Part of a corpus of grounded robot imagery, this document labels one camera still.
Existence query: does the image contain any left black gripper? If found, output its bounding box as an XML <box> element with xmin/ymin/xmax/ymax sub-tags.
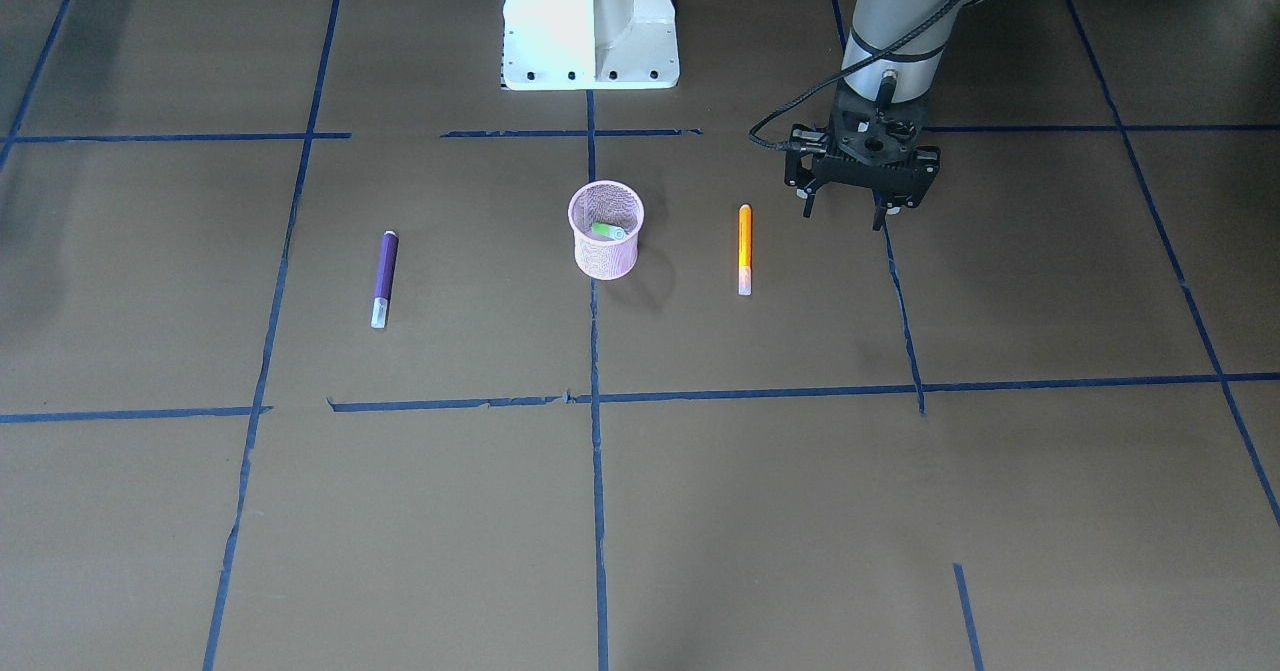
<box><xmin>803</xmin><ymin>86</ymin><xmax>941</xmax><ymax>232</ymax></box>

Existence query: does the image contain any orange highlighter pen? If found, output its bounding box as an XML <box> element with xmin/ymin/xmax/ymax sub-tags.
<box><xmin>736</xmin><ymin>204</ymin><xmax>753</xmax><ymax>297</ymax></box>

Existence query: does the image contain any green highlighter pen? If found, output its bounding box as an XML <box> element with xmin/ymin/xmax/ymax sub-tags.
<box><xmin>589</xmin><ymin>223</ymin><xmax>628</xmax><ymax>242</ymax></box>

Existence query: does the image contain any purple highlighter pen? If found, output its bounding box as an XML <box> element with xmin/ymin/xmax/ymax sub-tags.
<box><xmin>370</xmin><ymin>230</ymin><xmax>399</xmax><ymax>330</ymax></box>

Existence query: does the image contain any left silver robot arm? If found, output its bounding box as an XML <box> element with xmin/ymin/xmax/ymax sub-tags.
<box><xmin>783</xmin><ymin>0</ymin><xmax>986</xmax><ymax>232</ymax></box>

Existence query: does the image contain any pink mesh pen holder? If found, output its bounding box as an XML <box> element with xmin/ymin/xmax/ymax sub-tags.
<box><xmin>567</xmin><ymin>181</ymin><xmax>645</xmax><ymax>282</ymax></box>

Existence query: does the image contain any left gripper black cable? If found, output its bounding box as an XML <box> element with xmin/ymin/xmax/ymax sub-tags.
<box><xmin>748</xmin><ymin>0</ymin><xmax>1001</xmax><ymax>154</ymax></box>

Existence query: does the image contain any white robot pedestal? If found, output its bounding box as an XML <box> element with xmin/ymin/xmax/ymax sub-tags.
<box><xmin>500</xmin><ymin>0</ymin><xmax>681</xmax><ymax>92</ymax></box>

